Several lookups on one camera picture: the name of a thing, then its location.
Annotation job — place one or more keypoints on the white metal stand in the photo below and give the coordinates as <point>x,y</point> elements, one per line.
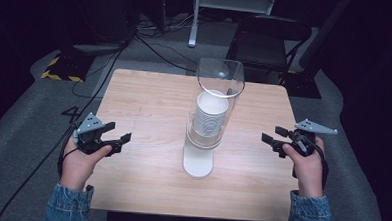
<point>194,23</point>

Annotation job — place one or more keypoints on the person's right hand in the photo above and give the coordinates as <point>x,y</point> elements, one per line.
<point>307,172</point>

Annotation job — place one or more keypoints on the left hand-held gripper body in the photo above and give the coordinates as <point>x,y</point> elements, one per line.
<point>89,123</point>

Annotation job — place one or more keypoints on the black slanted stand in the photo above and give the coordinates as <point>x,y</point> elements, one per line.
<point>324,29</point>

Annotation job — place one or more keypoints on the person's left hand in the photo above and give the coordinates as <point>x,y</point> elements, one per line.
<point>77,163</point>

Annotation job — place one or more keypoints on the yellow black striped base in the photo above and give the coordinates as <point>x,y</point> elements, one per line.
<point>64,70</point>

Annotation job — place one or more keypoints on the black folding chair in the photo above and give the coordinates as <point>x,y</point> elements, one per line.
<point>263,46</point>

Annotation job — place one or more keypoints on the stack of white paper cups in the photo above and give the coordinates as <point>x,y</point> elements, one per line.
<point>210,121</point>

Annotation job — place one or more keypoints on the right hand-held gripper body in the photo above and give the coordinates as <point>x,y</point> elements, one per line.
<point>305,135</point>

